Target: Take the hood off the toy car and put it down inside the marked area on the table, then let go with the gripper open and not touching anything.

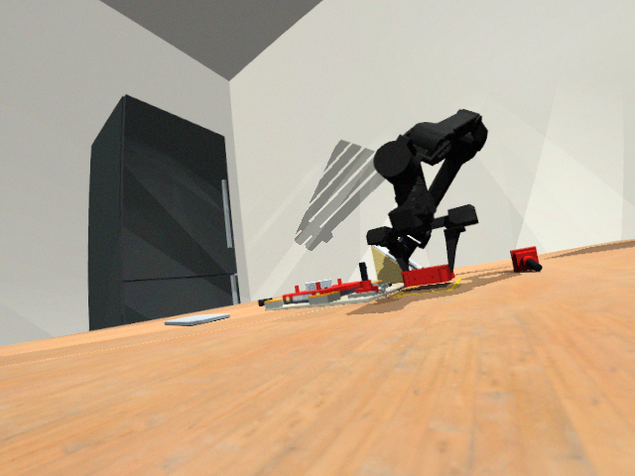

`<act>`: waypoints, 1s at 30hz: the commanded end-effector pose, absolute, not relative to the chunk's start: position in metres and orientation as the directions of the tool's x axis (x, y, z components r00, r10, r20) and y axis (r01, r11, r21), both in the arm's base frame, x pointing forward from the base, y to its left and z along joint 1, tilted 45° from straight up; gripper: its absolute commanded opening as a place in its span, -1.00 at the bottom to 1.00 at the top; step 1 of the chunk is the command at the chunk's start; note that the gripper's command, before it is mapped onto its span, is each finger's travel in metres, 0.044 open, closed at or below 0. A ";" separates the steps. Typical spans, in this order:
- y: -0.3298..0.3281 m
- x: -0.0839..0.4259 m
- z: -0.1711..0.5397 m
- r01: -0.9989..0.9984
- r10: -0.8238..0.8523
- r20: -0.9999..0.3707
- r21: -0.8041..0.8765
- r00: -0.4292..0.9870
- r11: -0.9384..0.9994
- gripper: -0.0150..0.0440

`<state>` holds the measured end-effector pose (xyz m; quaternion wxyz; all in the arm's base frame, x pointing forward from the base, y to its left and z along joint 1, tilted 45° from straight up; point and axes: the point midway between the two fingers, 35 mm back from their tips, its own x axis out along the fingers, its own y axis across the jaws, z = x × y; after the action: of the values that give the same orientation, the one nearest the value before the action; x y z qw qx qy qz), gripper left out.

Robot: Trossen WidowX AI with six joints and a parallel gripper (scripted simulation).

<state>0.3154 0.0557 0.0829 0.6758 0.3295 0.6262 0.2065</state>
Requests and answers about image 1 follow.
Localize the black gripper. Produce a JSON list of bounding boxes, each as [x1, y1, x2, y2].
[[366, 185, 479, 273]]

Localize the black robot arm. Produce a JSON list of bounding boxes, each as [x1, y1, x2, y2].
[[373, 109, 488, 263]]

